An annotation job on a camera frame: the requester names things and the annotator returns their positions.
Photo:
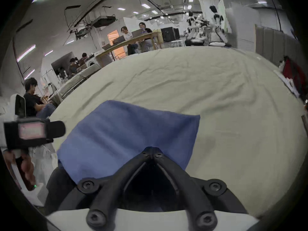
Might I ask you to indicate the blue cloth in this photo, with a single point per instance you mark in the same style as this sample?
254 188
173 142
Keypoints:
125 133

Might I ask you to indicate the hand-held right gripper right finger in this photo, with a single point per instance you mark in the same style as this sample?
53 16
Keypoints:
190 191

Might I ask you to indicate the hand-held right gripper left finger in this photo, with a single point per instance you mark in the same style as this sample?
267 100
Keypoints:
113 191

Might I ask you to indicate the white washing machine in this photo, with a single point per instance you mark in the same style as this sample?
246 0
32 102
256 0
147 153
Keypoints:
92 62

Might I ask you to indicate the black box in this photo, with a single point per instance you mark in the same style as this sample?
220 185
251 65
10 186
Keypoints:
170 34

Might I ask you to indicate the white and black robot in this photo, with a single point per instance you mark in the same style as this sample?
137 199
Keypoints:
217 25
196 24

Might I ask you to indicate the red bag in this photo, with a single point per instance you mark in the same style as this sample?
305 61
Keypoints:
294 74

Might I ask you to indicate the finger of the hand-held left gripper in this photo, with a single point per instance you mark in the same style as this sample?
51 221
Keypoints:
54 129

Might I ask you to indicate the person's left hand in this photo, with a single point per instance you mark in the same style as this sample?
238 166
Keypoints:
26 167

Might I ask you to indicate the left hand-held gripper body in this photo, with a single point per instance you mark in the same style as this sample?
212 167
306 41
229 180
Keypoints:
12 105

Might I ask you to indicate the long wooden table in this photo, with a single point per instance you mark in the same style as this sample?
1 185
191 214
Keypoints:
134 40

